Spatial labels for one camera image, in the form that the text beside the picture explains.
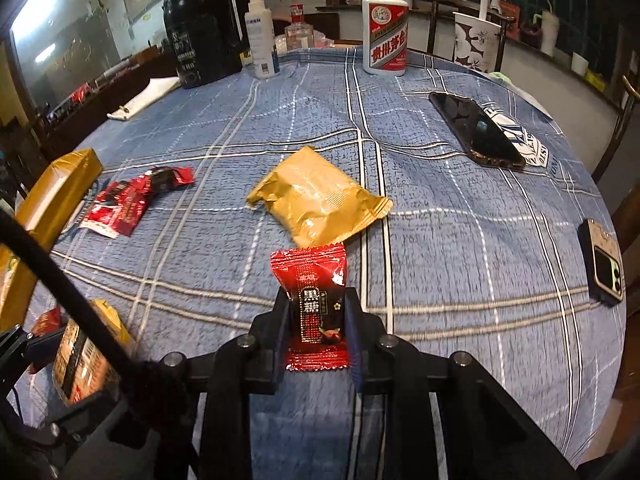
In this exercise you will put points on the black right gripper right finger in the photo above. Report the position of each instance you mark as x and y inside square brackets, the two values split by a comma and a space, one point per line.
[388, 366]

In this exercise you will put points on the white notebook with pen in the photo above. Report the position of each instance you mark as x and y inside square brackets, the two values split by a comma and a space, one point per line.
[156, 89]

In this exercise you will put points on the black smartphone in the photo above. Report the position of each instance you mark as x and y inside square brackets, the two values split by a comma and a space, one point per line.
[481, 139]

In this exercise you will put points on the black electric kettle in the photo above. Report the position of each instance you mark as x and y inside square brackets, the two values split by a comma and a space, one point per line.
[207, 38]

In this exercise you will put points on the red black snack packet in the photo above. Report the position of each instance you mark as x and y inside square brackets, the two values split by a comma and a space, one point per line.
[315, 281]

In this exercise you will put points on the white black patterned cup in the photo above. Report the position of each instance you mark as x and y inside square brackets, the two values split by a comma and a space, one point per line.
[477, 42]

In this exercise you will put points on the clear glass bottle red cap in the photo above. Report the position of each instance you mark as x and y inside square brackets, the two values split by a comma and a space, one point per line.
[299, 34]

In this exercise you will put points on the brown striped snack packet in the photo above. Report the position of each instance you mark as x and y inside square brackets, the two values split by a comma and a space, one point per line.
[79, 368]

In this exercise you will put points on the gold rimmed white box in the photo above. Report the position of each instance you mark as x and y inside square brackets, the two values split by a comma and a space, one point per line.
[44, 213]

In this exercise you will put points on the blue plaid tablecloth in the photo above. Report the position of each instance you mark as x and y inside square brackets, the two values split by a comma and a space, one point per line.
[474, 258]

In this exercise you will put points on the gold foil snack packet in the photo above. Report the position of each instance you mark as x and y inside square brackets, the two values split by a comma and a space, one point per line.
[316, 202]

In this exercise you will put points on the phone with beige case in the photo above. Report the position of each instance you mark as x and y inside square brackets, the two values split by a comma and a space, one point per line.
[602, 261]

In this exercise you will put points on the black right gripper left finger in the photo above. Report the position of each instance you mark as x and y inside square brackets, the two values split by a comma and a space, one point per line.
[251, 364]

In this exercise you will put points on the white spray bottle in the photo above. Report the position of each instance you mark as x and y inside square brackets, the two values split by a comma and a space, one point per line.
[260, 35]

